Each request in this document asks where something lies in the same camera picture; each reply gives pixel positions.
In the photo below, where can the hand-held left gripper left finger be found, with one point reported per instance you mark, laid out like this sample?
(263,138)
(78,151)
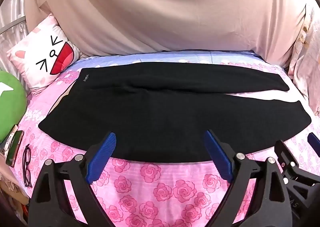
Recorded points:
(101,158)

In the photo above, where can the green plush cushion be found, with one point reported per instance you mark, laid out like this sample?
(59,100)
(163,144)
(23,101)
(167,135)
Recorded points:
(11,104)

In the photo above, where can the black pants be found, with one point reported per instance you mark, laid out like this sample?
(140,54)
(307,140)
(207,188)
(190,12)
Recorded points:
(150,117)

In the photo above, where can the white cat face pillow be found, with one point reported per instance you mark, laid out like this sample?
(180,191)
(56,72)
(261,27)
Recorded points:
(37,54)

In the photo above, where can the beige hanging sheet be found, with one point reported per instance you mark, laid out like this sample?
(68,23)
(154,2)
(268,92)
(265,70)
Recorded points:
(162,12)

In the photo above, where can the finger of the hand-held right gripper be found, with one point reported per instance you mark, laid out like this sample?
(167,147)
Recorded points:
(314,140)
(285,154)

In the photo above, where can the dark framed eyeglasses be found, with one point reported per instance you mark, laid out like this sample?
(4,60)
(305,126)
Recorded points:
(26,164)

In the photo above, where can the white packet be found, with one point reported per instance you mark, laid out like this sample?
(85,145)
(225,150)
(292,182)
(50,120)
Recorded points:
(8,139)

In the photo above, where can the pale pink floral blanket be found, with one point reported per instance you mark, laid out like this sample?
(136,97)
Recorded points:
(306,67)

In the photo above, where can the metal bed rail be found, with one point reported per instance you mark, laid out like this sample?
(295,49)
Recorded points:
(12,25)

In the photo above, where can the pink rose print bed sheet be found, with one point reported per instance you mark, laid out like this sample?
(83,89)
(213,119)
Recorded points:
(150,192)

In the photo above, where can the pink satin curtain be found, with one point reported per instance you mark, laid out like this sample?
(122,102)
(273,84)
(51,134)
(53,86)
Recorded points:
(11,4)

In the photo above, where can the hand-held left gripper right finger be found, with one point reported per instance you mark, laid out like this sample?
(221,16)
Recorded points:
(218,155)

